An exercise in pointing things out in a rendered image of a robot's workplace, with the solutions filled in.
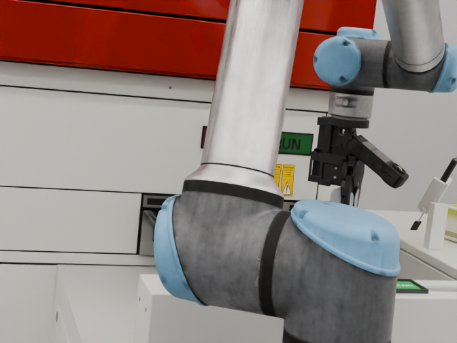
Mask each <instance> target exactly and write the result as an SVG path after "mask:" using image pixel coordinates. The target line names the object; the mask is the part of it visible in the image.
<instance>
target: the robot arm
mask: <svg viewBox="0 0 457 343"><path fill-rule="evenodd" d="M303 2H304V0H230V3H229V8H228V15H227V19H226V26H225V30H224V37H223V42H222V49H221V53H220V60H219V64H218V71H217V75H216V82H215V87H214V93H213V97H212V101H211V109H210V113H209V120H208V124H207V131H206V136H205V143H204V147H203V154H202V158H201V165H200V167H199V168H198V169H197V170H196V171H194V172H193V173H191V174H190V175H189V176H187V177H186V178H185V179H184V184H183V189H182V195H174V196H172V197H169V198H167V199H166V200H165V201H164V203H163V204H162V206H161V208H162V210H160V211H159V212H158V216H157V219H156V224H155V229H154V260H155V264H156V270H157V272H158V275H159V278H160V281H161V283H162V284H163V286H164V288H165V289H166V290H167V291H168V292H169V293H170V294H171V295H172V296H174V297H177V298H180V299H185V300H188V301H194V302H197V303H198V304H199V305H202V306H217V307H221V308H228V309H233V310H240V311H244V312H251V313H255V314H262V315H266V316H274V317H278V318H282V319H284V330H283V338H282V343H391V338H392V326H393V318H394V305H395V298H396V285H397V278H398V275H399V274H400V270H401V266H400V263H399V249H400V237H399V233H398V231H397V230H396V228H395V226H394V225H393V224H392V223H391V222H389V221H388V220H386V219H385V218H383V217H381V216H379V215H377V214H374V213H372V212H369V211H367V210H363V209H361V208H358V201H359V197H360V191H361V186H362V179H363V176H364V172H365V165H367V166H368V167H369V168H370V169H372V170H373V171H374V172H375V173H376V174H377V175H378V176H379V177H381V178H382V180H383V181H384V182H385V183H386V184H387V185H389V186H390V187H392V188H394V189H397V188H399V187H400V186H403V184H404V183H405V182H406V181H407V179H408V178H409V175H408V174H407V173H406V171H405V170H404V169H403V168H402V167H401V166H400V165H398V164H396V163H394V162H393V161H391V160H390V159H389V158H388V157H387V156H386V155H385V154H384V153H382V152H381V151H380V150H378V149H377V148H376V147H375V146H374V145H372V143H371V142H369V141H368V140H367V139H365V138H364V137H363V136H362V135H357V132H356V128H357V129H368V128H369V120H367V119H369V118H371V115H372V108H373V97H374V91H375V88H392V89H401V90H409V91H426V92H429V93H451V92H454V91H455V90H456V88H457V45H453V44H448V43H444V37H443V26H442V19H441V8H440V2H439V0H382V5H383V8H384V14H385V17H386V22H387V25H388V30H389V34H390V39H391V40H389V41H388V40H380V34H379V32H378V31H376V30H373V29H362V28H354V27H341V28H339V29H338V31H337V36H334V37H332V38H329V39H326V40H325V41H323V42H322V43H321V44H320V45H319V46H318V47H317V49H316V51H315V53H314V58H313V61H314V69H315V71H316V73H317V75H318V77H319V78H320V79H321V80H323V81H324V82H326V83H328V84H330V85H331V91H330V97H329V103H328V113H329V114H330V115H331V116H329V117H327V116H323V117H318V121H317V125H319V133H318V144H317V148H314V151H312V152H311V158H310V164H309V175H308V181H310V182H317V183H318V184H319V185H324V186H331V185H336V186H340V187H339V188H338V189H334V190H333V191H332V193H331V199H330V201H320V200H315V199H306V200H301V201H298V202H296V203H295V205H294V207H293V208H292V209H291V212H287V211H282V209H283V204H284V194H283V193H282V192H281V190H280V189H279V187H278V186H277V185H276V183H275V180H274V175H275V168H276V163H277V156H278V151H279V147H280V140H281V135H282V127H283V123H284V115H285V111H286V103H287V98H288V91H289V87H290V79H291V75H292V67H293V63H294V55H295V50H296V46H297V39H298V34H299V27H300V22H301V14H302V10H303ZM343 130H345V131H344V132H343ZM312 162H313V167H312ZM311 168H312V172H311Z"/></svg>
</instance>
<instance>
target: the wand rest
mask: <svg viewBox="0 0 457 343"><path fill-rule="evenodd" d="M451 181H452V179H451V178H449V179H448V181H447V182H446V183H444V182H443V181H441V180H440V179H438V178H436V177H434V178H433V180H432V182H431V184H430V185H429V187H428V188H427V190H426V192H425V194H424V196H423V198H422V199H421V201H420V202H419V204H418V206H417V208H418V209H419V210H420V211H421V213H426V214H427V213H428V217H427V222H426V231H425V236H424V245H423V247H425V248H427V249H435V250H442V248H443V240H444V235H445V226H446V220H447V212H448V207H449V205H447V204H445V203H439V201H440V200H441V198H442V197H443V194H444V193H445V191H446V190H447V188H448V186H449V185H450V183H451Z"/></svg>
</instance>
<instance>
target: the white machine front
mask: <svg viewBox="0 0 457 343"><path fill-rule="evenodd" d="M215 82H216V80H215V79H207V78H193V77H185V76H170V75H163V74H155V73H140V72H132V71H118V70H110V69H96V68H88V67H74V66H66V65H51V64H43V63H29V62H21V61H6V60H0V263H56V264H85V265H141V266H156V264H155V260H154V255H140V254H139V253H138V246H139V232H140V224H141V211H142V209H155V210H162V208H147V207H143V196H144V195H153V196H168V197H172V196H174V195H182V189H183V184H184V179H185V178H186V177H187V176H189V175H190V174H191V173H193V172H194V171H196V170H197V169H198V168H199V167H200V165H201V158H202V154H203V138H204V131H205V128H207V124H208V120H209V113H210V109H211V101H212V97H213V93H214V87H215ZM330 91H331V90H326V89H319V88H304V87H296V86H290V87H289V91H288V98H287V103H286V111H285V115H284V123H283V127H282V133H285V134H295V135H312V138H311V149H310V154H301V153H291V152H278V156H277V163H276V164H282V168H283V164H284V165H295V168H294V183H293V191H292V197H284V202H293V203H296V202H298V201H301V200H306V199H315V200H320V201H330V199H331V193H332V191H333V190H334V189H338V188H339V187H340V186H336V185H331V186H324V185H319V184H318V183H317V182H310V181H308V175H309V164H310V158H311V152H312V151H314V148H317V144H318V133H319V125H317V121H318V117H323V116H327V117H329V116H331V115H330V114H329V113H328V103H329V97H330ZM281 183H282V169H281V174H280V184H279V189H280V190H281Z"/></svg>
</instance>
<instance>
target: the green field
mask: <svg viewBox="0 0 457 343"><path fill-rule="evenodd" d="M311 138H312V135H295V134H285V133H282V135H281V140H280V147H279V151H278V152H291V153H301V154H310V149H311Z"/></svg>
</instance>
